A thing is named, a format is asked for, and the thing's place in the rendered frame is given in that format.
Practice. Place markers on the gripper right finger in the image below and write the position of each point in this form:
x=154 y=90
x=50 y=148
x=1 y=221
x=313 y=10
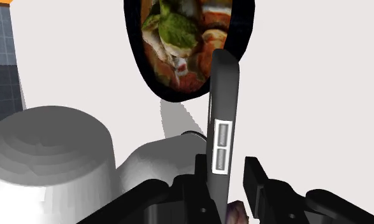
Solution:
x=276 y=198

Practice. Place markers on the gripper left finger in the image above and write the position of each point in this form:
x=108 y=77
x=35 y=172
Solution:
x=186 y=192

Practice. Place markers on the white rounded object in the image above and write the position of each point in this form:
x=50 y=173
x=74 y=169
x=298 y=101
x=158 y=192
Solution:
x=161 y=161

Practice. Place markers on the small mottled brown object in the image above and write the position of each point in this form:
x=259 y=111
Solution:
x=237 y=212

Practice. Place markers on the dark grey flat labelled bar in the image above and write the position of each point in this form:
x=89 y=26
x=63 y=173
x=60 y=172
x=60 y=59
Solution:
x=224 y=93

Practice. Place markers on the white cylindrical cup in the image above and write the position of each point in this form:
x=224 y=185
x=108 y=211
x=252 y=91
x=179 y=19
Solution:
x=47 y=155

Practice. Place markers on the black bowl with salad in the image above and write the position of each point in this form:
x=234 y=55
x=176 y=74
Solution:
x=177 y=40

